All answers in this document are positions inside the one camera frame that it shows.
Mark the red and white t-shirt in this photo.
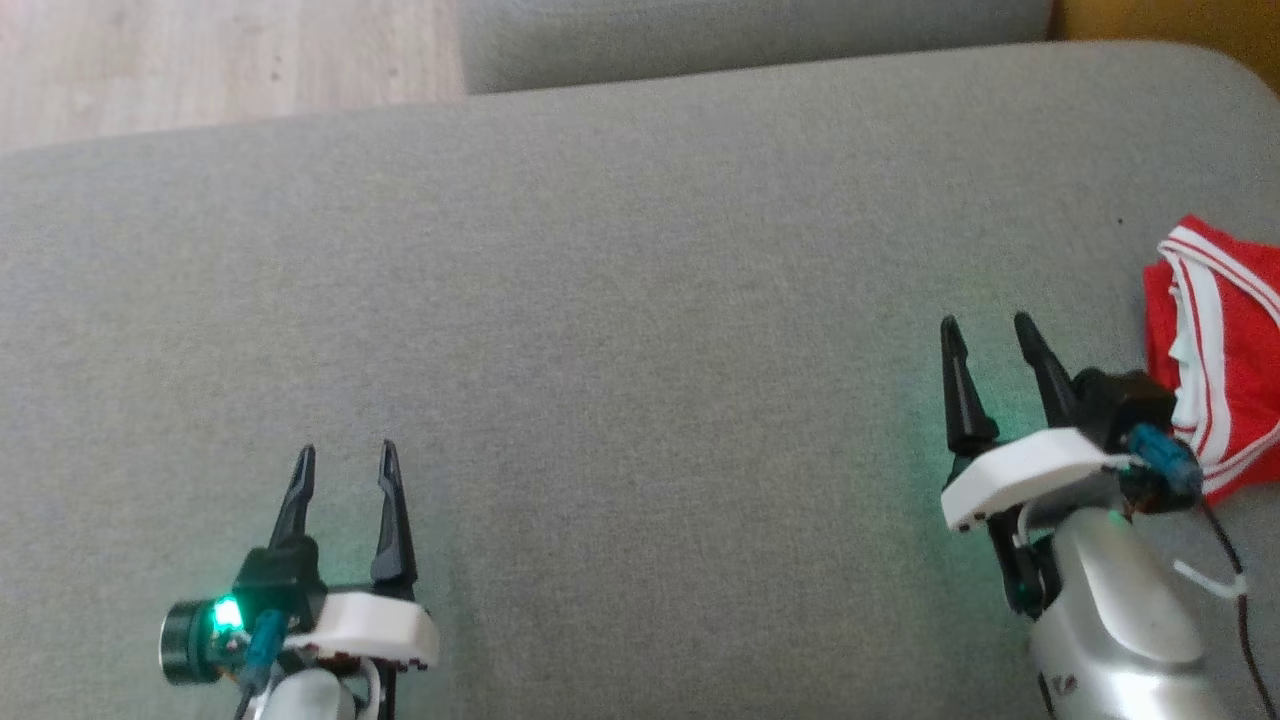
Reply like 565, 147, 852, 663
1143, 213, 1280, 506

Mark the grey fabric sofa side section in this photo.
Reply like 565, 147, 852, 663
455, 0, 1056, 96

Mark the blue left camera connector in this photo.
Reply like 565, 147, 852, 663
243, 610, 291, 696

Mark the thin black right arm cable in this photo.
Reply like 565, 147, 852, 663
1195, 495, 1269, 720

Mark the white cable zip tie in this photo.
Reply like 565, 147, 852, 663
1172, 560, 1249, 601

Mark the grey fabric sofa seat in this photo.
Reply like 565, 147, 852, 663
0, 40, 1280, 720

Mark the blue right camera connector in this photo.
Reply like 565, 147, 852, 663
1125, 423, 1204, 496

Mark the blue camera connector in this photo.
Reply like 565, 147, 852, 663
243, 610, 291, 696
1125, 423, 1204, 496

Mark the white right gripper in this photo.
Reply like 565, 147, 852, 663
940, 312, 1201, 616

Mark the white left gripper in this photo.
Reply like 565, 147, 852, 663
160, 440, 441, 720

